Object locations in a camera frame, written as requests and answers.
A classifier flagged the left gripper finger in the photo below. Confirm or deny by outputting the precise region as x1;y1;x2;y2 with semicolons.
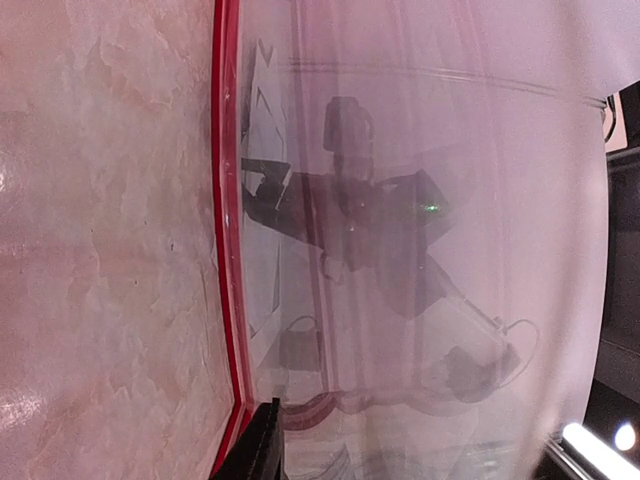
214;398;285;480

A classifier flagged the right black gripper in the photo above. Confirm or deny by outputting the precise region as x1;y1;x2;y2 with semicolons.
240;157;391;274

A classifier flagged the clear acrylic sheet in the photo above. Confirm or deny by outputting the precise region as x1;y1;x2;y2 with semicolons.
239;1;607;479

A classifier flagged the wooden red photo frame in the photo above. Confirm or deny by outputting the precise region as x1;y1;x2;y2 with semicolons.
211;1;254;474

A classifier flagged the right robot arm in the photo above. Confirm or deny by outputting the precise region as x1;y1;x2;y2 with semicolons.
241;157;522;408

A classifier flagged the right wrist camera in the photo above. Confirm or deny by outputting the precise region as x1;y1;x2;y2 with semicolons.
323;96;375;180

